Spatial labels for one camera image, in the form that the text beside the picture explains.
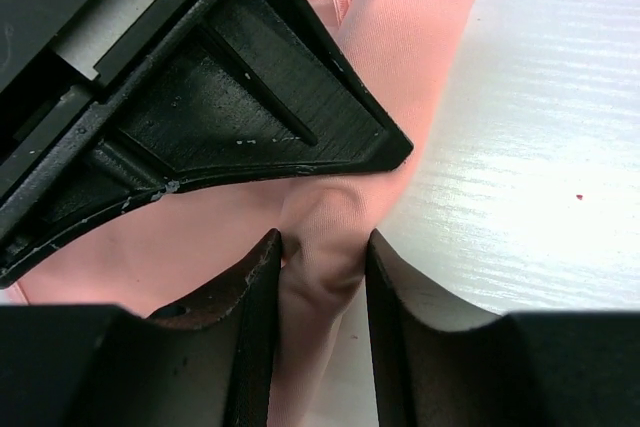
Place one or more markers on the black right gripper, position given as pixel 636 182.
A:
pixel 79 71

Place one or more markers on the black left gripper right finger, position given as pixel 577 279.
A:
pixel 439 360

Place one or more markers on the pink satin napkin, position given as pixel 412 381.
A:
pixel 402 50

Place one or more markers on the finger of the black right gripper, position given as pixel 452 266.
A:
pixel 309 114

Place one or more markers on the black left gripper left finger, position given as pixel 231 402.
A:
pixel 203 360

